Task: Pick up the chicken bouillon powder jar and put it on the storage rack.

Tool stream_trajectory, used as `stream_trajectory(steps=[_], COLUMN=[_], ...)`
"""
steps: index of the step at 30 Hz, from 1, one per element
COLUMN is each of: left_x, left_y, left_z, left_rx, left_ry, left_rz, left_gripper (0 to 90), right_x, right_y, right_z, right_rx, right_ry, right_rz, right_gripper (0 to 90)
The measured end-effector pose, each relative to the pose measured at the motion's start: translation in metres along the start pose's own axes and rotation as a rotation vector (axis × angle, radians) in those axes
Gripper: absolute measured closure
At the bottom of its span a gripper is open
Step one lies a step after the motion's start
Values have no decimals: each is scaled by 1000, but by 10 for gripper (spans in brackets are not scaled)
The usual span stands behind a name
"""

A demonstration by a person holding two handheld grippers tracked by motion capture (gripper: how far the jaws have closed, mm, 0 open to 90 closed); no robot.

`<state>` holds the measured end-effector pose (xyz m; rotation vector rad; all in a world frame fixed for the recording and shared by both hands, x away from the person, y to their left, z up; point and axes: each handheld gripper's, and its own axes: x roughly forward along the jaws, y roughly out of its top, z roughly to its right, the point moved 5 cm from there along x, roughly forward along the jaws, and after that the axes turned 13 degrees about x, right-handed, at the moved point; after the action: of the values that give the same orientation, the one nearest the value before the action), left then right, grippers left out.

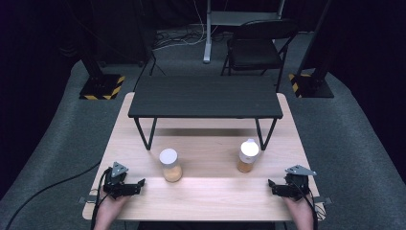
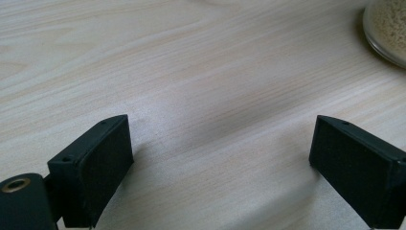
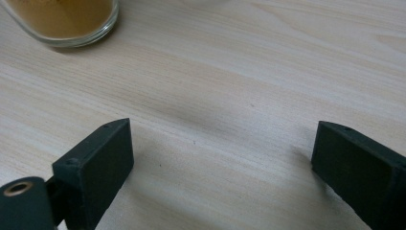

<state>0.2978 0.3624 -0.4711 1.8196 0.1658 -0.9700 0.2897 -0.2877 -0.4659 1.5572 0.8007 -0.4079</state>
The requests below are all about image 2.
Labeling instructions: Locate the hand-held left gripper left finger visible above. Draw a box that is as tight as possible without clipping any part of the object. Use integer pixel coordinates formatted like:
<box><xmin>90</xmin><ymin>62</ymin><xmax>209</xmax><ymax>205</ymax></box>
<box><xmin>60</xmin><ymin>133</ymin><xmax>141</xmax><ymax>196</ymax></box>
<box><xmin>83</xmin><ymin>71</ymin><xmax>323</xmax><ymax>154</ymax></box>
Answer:
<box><xmin>47</xmin><ymin>114</ymin><xmax>135</xmax><ymax>229</ymax></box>

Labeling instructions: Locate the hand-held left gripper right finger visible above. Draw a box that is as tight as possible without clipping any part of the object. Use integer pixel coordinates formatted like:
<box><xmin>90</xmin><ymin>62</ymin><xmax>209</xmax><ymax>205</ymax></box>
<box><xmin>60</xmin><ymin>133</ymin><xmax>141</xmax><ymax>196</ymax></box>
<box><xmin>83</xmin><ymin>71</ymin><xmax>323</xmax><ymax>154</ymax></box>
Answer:
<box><xmin>308</xmin><ymin>114</ymin><xmax>406</xmax><ymax>230</ymax></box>

